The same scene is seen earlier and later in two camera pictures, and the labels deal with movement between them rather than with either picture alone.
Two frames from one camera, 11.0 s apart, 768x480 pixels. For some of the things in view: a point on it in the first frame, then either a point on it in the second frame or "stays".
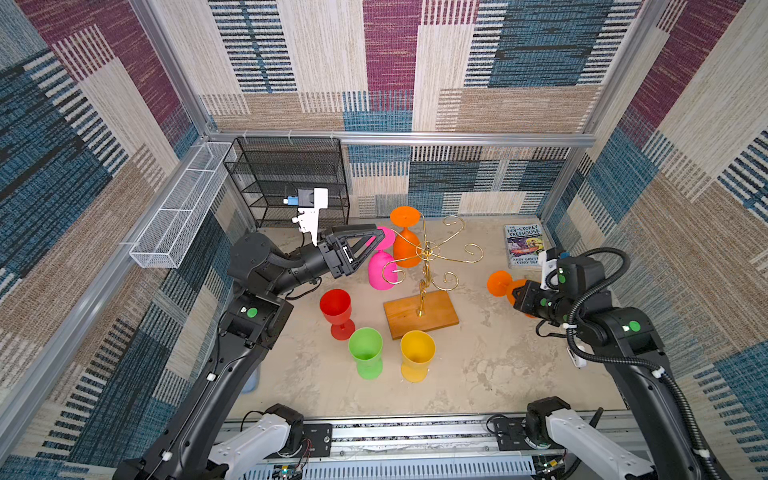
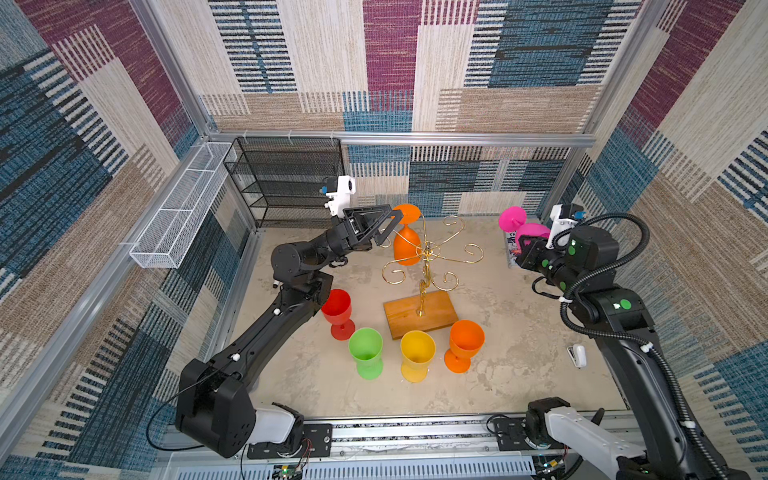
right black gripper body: [547, 305] -> [538, 259]
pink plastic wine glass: [382, 267] -> [513, 220]
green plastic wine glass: [366, 346] stays
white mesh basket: [167, 236] stays
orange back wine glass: [407, 247] stays
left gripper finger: [354, 227] -> [367, 213]
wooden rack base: [402, 314] stays
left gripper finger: [364, 253] -> [398, 215]
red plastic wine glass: [336, 306] stays
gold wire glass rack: [430, 254] stays
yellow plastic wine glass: [417, 350] stays
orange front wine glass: [501, 284] -> [466, 340]
